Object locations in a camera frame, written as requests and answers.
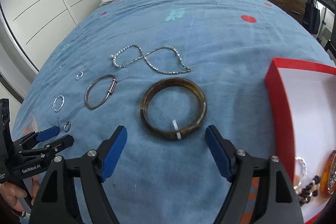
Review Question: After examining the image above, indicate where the dark beaded bracelet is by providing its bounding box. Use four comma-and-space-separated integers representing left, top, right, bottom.
293, 174, 321, 205

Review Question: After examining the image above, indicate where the twisted silver hoop earring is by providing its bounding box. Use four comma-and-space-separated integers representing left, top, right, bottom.
52, 95, 65, 113

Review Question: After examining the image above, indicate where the amber translucent bangle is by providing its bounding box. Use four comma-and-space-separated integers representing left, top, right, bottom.
319, 149, 335, 198

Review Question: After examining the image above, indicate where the thin silver bangle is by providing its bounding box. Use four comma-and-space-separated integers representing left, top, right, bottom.
84, 74, 117, 110

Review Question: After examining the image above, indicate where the dark brown bangle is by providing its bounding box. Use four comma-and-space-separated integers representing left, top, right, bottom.
139, 77, 207, 140

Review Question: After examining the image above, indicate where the silver chain necklace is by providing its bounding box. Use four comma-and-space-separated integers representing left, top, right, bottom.
110, 44, 192, 76

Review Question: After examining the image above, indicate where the person left hand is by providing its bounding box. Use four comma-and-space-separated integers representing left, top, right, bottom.
1, 175, 40, 217

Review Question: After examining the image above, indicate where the red shallow box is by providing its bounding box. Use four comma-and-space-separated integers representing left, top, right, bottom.
265, 57, 335, 223

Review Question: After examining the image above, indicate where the blue patterned bedspread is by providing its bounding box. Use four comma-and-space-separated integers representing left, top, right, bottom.
12, 0, 333, 223

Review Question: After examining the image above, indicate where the dark grey chair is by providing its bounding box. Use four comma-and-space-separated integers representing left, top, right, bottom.
324, 39, 336, 61

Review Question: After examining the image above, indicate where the dark blue tote bag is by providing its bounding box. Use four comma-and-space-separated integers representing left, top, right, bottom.
302, 0, 321, 35

